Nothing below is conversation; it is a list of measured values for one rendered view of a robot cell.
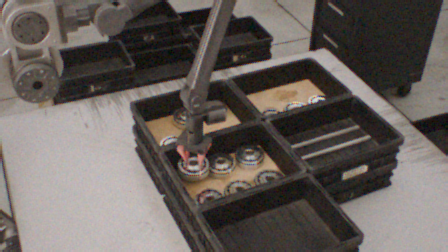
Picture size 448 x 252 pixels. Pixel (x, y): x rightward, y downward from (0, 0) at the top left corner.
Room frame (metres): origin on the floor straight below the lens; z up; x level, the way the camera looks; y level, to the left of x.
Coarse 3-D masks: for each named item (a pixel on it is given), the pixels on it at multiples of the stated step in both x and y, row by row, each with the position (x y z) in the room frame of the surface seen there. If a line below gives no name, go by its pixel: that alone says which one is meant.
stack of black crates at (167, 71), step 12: (168, 48) 2.87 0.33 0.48; (180, 48) 2.90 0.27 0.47; (192, 48) 2.87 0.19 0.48; (144, 60) 2.81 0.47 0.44; (156, 60) 2.83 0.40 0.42; (168, 60) 2.86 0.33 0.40; (180, 60) 2.90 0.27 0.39; (192, 60) 2.84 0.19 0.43; (144, 72) 2.77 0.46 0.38; (156, 72) 2.77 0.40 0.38; (168, 72) 2.77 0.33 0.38; (180, 72) 2.78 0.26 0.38; (144, 84) 2.51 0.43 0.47
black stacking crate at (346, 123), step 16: (304, 112) 1.68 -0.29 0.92; (320, 112) 1.71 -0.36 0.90; (336, 112) 1.75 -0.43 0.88; (352, 112) 1.77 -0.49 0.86; (368, 112) 1.70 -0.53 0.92; (288, 128) 1.65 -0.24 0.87; (304, 128) 1.68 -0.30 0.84; (320, 128) 1.71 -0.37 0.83; (336, 128) 1.71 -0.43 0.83; (368, 128) 1.68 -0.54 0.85; (384, 128) 1.61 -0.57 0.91; (320, 144) 1.61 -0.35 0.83; (336, 144) 1.61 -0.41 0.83; (368, 144) 1.62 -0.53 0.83; (304, 160) 1.52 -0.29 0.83; (320, 160) 1.52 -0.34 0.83; (368, 160) 1.48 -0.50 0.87; (384, 160) 1.51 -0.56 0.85; (320, 176) 1.39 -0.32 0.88; (336, 176) 1.42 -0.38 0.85
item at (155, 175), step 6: (132, 132) 1.69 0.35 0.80; (138, 138) 1.63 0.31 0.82; (138, 144) 1.66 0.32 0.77; (138, 150) 1.66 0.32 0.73; (144, 150) 1.57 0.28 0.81; (138, 156) 1.65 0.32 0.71; (144, 156) 1.60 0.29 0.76; (144, 162) 1.60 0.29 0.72; (150, 162) 1.51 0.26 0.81; (150, 168) 1.54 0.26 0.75; (150, 174) 1.55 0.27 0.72; (156, 174) 1.50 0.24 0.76; (156, 180) 1.50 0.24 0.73; (156, 186) 1.48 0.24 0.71; (162, 186) 1.45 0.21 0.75; (162, 192) 1.45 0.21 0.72
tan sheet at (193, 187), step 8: (264, 152) 1.56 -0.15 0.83; (264, 160) 1.51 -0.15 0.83; (240, 168) 1.47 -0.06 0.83; (264, 168) 1.47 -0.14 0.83; (272, 168) 1.47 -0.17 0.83; (208, 176) 1.42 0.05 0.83; (232, 176) 1.42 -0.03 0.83; (240, 176) 1.43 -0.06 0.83; (248, 176) 1.43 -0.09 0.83; (184, 184) 1.38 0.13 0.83; (192, 184) 1.38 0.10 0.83; (200, 184) 1.38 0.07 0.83; (208, 184) 1.38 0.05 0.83; (216, 184) 1.38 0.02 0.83; (224, 184) 1.38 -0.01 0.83; (192, 192) 1.34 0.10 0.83
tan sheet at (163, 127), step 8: (152, 120) 1.72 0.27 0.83; (160, 120) 1.73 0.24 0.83; (168, 120) 1.73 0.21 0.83; (232, 120) 1.74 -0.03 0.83; (152, 128) 1.68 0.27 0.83; (160, 128) 1.68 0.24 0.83; (168, 128) 1.68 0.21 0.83; (176, 128) 1.68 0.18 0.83; (208, 128) 1.69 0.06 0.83; (216, 128) 1.69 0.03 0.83; (160, 136) 1.63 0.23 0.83
